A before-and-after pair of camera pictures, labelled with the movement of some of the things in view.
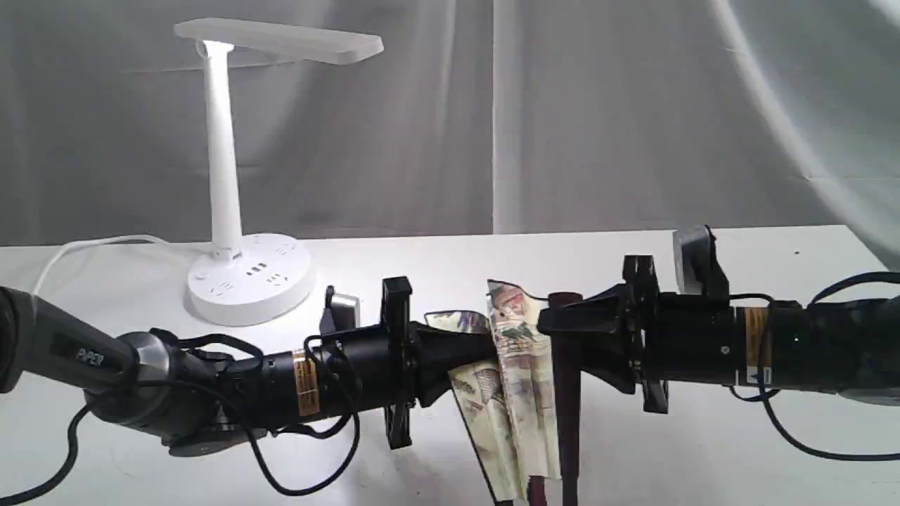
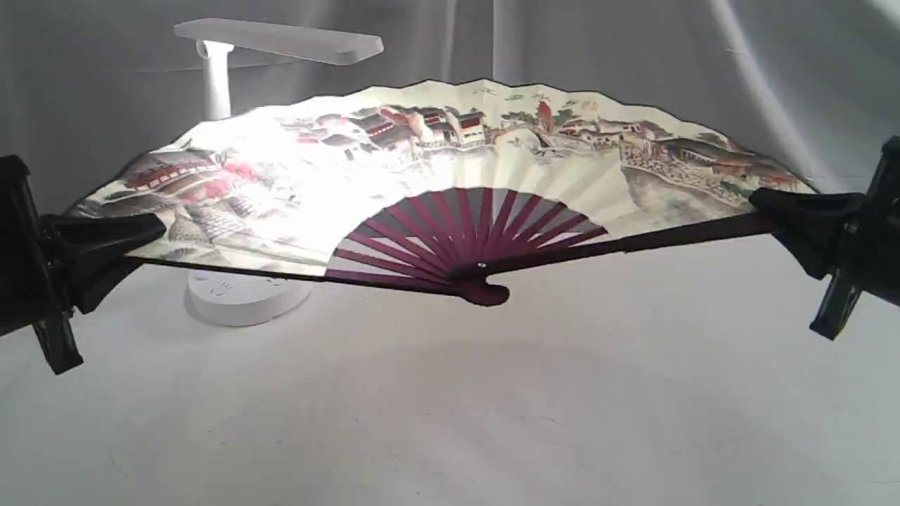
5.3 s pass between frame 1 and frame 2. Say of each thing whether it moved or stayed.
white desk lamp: stayed
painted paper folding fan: moved
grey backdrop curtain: stayed
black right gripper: moved
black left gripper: moved
